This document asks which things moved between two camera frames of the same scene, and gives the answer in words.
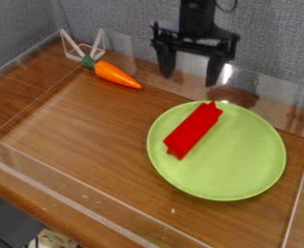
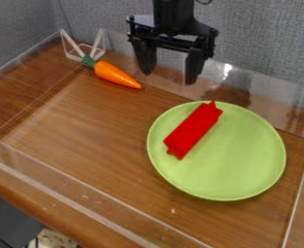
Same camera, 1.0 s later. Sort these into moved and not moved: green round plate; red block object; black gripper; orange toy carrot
Moved: black gripper
Not moved: green round plate; red block object; orange toy carrot
